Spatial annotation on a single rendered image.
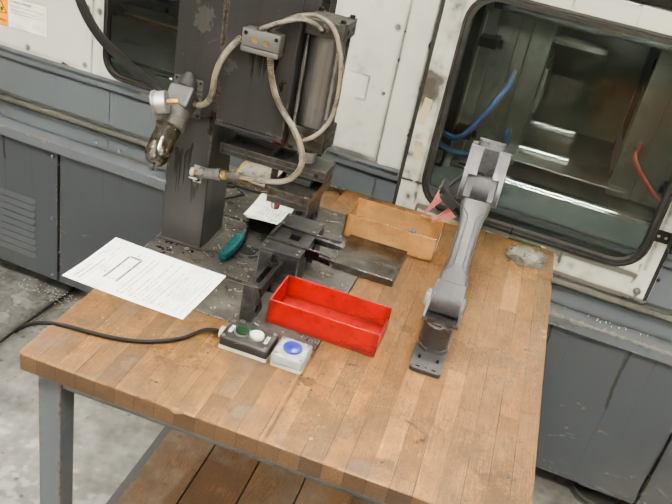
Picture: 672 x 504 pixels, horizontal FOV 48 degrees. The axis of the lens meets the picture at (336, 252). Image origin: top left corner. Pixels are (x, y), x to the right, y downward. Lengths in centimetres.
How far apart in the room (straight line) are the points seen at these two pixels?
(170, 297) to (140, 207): 115
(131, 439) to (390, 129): 131
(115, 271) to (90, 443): 98
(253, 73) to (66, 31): 125
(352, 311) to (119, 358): 53
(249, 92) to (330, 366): 61
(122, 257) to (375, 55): 97
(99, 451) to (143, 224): 81
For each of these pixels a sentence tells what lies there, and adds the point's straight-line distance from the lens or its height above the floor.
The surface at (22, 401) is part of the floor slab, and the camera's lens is 281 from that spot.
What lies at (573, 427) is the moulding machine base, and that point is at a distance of 267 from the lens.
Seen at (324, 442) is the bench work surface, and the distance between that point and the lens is 141.
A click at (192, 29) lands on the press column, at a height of 143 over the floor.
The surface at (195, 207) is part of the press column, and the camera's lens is 185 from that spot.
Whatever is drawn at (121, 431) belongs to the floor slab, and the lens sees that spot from 269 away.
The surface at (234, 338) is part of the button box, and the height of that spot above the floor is 93.
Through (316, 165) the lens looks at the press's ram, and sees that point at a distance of 175.
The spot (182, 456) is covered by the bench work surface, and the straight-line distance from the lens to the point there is 231.
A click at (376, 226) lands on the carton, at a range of 203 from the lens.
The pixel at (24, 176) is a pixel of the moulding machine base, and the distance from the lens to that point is 311.
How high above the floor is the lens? 186
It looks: 29 degrees down
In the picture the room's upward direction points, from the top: 12 degrees clockwise
